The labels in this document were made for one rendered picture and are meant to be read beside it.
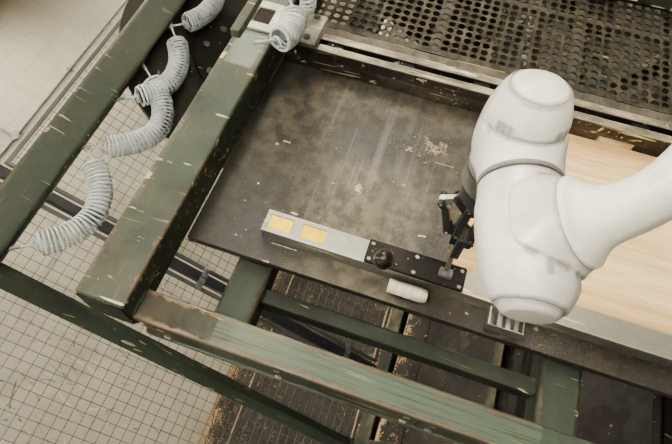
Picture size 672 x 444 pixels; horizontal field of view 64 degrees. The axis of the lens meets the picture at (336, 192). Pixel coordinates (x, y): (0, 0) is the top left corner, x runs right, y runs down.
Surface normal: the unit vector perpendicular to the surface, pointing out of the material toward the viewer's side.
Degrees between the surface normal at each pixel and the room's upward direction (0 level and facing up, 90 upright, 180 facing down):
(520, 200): 19
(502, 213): 15
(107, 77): 90
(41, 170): 90
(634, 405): 0
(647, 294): 57
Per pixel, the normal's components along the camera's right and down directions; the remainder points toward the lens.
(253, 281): 0.03, -0.51
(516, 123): -0.63, 0.31
